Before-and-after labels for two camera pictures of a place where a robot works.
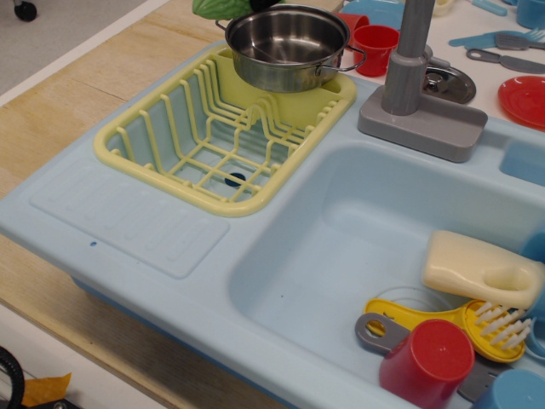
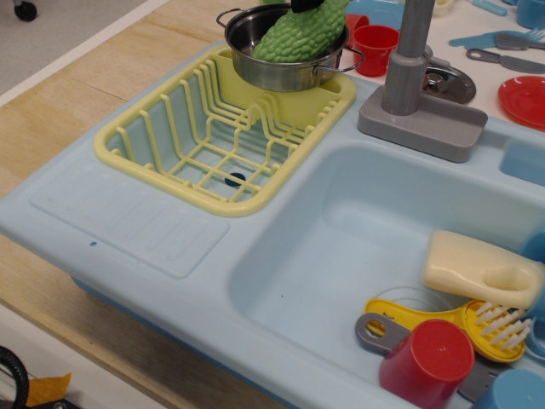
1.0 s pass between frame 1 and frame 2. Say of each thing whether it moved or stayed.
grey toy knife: stayed
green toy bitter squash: moved
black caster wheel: stayed
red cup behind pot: stayed
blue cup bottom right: stayed
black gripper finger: moved
